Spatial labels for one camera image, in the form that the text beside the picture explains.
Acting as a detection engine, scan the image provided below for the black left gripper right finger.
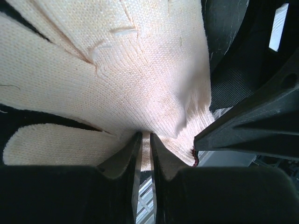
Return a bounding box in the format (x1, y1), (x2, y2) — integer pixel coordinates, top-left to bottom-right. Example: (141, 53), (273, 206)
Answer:
(150, 134), (299, 224)

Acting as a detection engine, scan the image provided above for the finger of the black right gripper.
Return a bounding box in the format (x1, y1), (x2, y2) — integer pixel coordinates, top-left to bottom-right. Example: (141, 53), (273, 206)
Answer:
(194, 50), (299, 160)

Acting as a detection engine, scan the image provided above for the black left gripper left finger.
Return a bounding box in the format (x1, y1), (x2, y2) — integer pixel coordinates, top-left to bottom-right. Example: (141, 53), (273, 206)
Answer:
(0, 133), (142, 224)

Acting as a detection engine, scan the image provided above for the aluminium front rail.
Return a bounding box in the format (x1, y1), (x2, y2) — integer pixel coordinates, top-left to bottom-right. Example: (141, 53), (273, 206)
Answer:
(135, 172), (155, 224)

